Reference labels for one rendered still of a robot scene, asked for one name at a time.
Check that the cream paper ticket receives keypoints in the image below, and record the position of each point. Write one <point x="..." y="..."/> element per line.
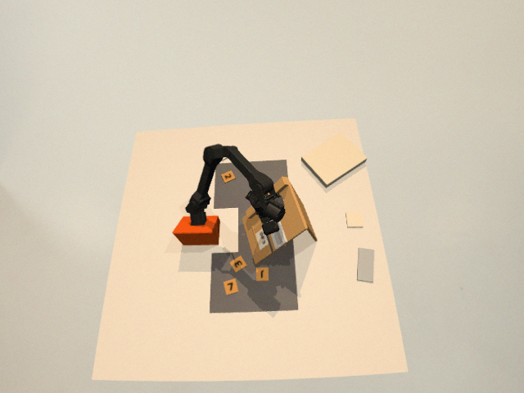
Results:
<point x="261" y="239"/>

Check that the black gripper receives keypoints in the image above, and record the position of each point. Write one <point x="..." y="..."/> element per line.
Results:
<point x="268" y="226"/>

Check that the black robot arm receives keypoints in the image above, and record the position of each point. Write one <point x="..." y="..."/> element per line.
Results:
<point x="260" y="184"/>

